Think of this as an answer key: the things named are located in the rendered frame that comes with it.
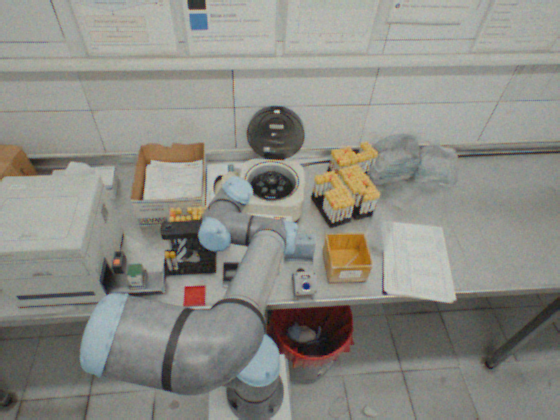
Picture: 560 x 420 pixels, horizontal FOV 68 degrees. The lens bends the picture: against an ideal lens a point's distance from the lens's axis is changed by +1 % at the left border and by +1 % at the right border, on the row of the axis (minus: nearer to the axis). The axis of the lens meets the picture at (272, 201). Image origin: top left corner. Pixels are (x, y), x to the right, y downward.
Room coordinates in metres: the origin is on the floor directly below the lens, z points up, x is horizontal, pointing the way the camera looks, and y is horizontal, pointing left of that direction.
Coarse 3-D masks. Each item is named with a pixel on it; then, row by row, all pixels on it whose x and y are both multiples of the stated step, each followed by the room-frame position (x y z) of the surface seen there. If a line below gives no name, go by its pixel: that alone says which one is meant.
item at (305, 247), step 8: (296, 240) 0.80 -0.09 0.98; (304, 240) 0.80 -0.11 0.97; (312, 240) 0.80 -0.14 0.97; (296, 248) 0.79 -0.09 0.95; (304, 248) 0.79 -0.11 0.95; (312, 248) 0.79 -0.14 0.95; (288, 256) 0.78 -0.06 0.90; (296, 256) 0.79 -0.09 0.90; (304, 256) 0.79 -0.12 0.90; (312, 256) 0.79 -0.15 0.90
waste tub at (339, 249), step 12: (336, 240) 0.83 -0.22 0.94; (348, 240) 0.84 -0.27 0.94; (360, 240) 0.84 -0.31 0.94; (324, 252) 0.80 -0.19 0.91; (336, 252) 0.82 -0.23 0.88; (348, 252) 0.82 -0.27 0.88; (360, 252) 0.82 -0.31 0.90; (336, 264) 0.77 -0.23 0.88; (360, 264) 0.78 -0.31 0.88; (372, 264) 0.72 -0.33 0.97; (336, 276) 0.70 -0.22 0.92; (348, 276) 0.71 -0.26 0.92; (360, 276) 0.71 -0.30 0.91
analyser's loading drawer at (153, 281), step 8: (144, 272) 0.66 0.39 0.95; (152, 272) 0.68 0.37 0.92; (160, 272) 0.68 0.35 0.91; (104, 280) 0.65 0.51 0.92; (112, 280) 0.65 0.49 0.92; (120, 280) 0.65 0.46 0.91; (144, 280) 0.64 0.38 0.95; (152, 280) 0.65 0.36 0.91; (160, 280) 0.66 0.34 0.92; (112, 288) 0.62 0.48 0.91; (120, 288) 0.62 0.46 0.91; (128, 288) 0.62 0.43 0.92; (136, 288) 0.62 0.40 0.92; (144, 288) 0.62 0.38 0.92; (152, 288) 0.63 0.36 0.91; (160, 288) 0.63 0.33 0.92
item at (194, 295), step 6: (186, 288) 0.65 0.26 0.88; (192, 288) 0.65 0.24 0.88; (198, 288) 0.66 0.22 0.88; (204, 288) 0.65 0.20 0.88; (186, 294) 0.63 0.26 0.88; (192, 294) 0.63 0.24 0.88; (198, 294) 0.63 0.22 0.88; (204, 294) 0.63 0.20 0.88; (186, 300) 0.61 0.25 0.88; (192, 300) 0.61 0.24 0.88; (198, 300) 0.61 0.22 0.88; (204, 300) 0.61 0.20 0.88; (186, 306) 0.59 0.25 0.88
